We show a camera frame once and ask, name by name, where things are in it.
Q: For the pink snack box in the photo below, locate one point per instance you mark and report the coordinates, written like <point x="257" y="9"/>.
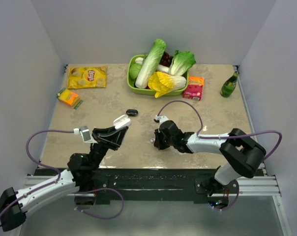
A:
<point x="194" y="90"/>

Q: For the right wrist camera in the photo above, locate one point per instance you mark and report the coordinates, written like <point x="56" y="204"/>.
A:
<point x="160" y="119"/>

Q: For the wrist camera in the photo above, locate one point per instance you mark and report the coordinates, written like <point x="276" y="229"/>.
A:
<point x="85" y="134"/>
<point x="160" y="119"/>

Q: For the tall napa cabbage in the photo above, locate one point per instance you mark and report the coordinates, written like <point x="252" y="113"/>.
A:
<point x="150" y="63"/>

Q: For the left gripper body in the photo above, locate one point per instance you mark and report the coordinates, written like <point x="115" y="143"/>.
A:
<point x="109" y="142"/>

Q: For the green leafy lettuce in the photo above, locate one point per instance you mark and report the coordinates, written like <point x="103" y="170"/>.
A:
<point x="182" y="61"/>

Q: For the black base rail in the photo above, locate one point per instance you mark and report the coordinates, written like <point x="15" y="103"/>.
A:
<point x="183" y="185"/>

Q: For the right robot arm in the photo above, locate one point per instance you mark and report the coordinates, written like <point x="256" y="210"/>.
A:
<point x="243" y="154"/>

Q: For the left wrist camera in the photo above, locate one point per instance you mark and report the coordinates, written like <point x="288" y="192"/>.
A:
<point x="85" y="134"/>

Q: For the green plastic basin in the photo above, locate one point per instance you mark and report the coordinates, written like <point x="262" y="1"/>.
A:
<point x="140" y="91"/>

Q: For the green glass bottle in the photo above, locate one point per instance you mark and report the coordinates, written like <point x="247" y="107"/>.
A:
<point x="230" y="85"/>

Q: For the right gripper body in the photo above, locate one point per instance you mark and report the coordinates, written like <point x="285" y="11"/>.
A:
<point x="163" y="142"/>

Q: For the black earbud charging case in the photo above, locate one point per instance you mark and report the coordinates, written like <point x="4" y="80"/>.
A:
<point x="132" y="112"/>

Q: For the white radish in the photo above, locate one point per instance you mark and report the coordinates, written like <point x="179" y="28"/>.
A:
<point x="160" y="68"/>

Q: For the yellow chips bag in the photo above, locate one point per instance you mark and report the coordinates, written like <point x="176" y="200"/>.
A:
<point x="87" y="77"/>

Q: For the yellow orange sponge pack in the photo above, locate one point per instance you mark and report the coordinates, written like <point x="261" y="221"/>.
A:
<point x="69" y="98"/>

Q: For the small green cabbage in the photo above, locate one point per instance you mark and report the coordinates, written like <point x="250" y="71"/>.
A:
<point x="134" y="70"/>

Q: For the yellow napa cabbage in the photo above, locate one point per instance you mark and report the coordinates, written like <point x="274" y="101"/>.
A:
<point x="163" y="83"/>

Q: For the white earbud charging case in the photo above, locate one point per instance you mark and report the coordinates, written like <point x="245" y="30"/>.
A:
<point x="121" y="122"/>

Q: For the dark red grapes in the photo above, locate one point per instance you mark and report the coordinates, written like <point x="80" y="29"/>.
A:
<point x="166" y="59"/>

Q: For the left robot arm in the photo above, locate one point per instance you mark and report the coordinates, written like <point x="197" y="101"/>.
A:
<point x="76" y="179"/>

